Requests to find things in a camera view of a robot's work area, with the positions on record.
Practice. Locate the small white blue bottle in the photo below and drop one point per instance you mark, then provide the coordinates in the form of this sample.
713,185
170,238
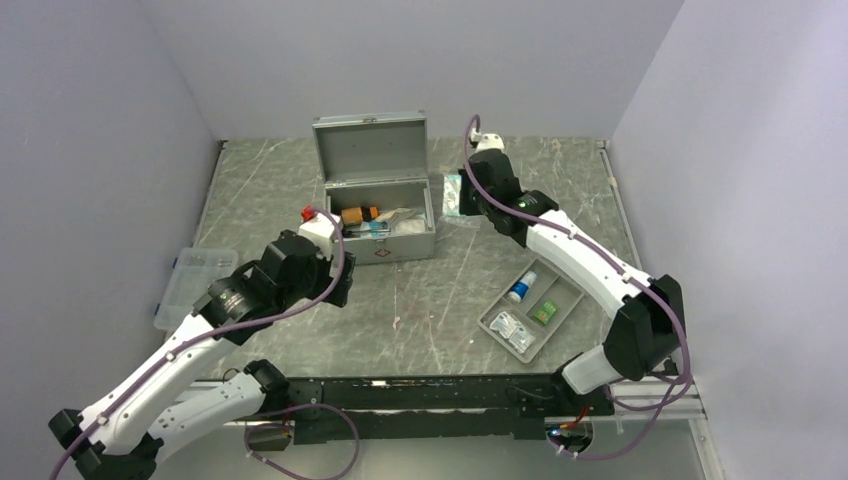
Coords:
521,287

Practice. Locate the blue white medical pouch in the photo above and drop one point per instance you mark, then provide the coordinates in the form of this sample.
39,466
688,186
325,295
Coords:
374,228

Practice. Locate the small green box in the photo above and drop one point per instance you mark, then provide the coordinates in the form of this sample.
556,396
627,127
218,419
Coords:
545,311

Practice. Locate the cream latex gloves packet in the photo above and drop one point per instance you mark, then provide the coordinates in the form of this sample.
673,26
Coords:
403,221

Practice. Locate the clear bag alcohol wipes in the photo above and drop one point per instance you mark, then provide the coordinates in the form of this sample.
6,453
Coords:
515,333

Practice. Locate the grey plastic divider tray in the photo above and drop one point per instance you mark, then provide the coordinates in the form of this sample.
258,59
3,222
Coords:
551,284

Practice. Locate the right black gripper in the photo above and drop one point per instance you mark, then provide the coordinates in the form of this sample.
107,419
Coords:
466,207

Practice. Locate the teal white small packet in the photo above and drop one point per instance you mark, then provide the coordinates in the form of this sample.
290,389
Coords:
451,195

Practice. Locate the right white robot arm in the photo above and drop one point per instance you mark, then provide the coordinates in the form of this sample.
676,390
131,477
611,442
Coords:
646,312

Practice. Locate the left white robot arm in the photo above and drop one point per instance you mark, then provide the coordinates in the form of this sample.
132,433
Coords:
134,428

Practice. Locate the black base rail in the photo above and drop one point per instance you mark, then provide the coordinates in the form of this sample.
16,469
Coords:
522,406

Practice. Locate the clear plastic storage box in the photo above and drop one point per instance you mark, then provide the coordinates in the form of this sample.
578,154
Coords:
192,273

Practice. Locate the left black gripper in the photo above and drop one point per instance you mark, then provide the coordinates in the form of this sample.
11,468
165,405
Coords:
338,295

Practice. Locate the brown bottle orange cap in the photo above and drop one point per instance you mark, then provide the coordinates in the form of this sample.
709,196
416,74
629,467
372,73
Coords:
358,215

